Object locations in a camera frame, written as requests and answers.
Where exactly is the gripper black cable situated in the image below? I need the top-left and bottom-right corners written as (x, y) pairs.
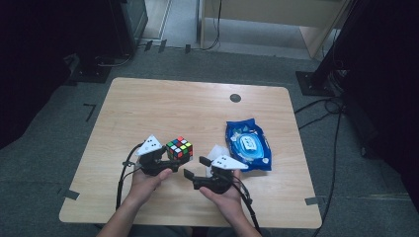
top-left (230, 171), bottom-right (263, 235)
top-left (115, 141), bottom-right (146, 211)

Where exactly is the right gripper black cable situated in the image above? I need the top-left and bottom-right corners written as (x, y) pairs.
top-left (230, 171), bottom-right (263, 235)

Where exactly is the black stand base plate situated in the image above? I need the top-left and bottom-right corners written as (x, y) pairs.
top-left (69, 53), bottom-right (112, 84)

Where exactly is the looped black floor cable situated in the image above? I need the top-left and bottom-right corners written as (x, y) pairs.
top-left (293, 96), bottom-right (346, 130)

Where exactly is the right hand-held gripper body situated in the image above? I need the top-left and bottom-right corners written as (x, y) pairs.
top-left (192, 154), bottom-right (250, 195)

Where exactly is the person's right hand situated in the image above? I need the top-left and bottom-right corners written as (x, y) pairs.
top-left (199, 170), bottom-right (245, 225)

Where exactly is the blue wet wipes packet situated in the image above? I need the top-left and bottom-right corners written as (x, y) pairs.
top-left (224, 118), bottom-right (273, 173)

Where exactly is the long black floor cable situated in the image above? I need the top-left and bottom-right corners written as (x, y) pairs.
top-left (310, 108), bottom-right (344, 237)

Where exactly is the white wet wipe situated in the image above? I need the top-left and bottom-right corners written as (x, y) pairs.
top-left (205, 143), bottom-right (232, 179)

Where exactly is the black stand with base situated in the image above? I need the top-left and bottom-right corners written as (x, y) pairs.
top-left (294, 0), bottom-right (367, 98)

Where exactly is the colourful puzzle cube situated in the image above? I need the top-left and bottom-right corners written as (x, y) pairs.
top-left (165, 135), bottom-right (195, 162)

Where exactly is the person's left hand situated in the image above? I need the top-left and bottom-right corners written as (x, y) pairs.
top-left (126, 167), bottom-right (173, 207)

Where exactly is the hanging black cable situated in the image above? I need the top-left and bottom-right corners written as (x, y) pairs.
top-left (201, 0), bottom-right (222, 51)

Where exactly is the light wooden cabinet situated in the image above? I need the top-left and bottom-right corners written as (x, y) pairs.
top-left (199, 0), bottom-right (351, 61)

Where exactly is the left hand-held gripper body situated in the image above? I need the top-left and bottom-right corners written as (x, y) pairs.
top-left (135, 134), bottom-right (181, 177)

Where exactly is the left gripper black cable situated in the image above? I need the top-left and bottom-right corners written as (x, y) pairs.
top-left (115, 141), bottom-right (146, 211)

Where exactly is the dark cabinet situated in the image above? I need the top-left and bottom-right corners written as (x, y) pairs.
top-left (108, 0), bottom-right (149, 57)

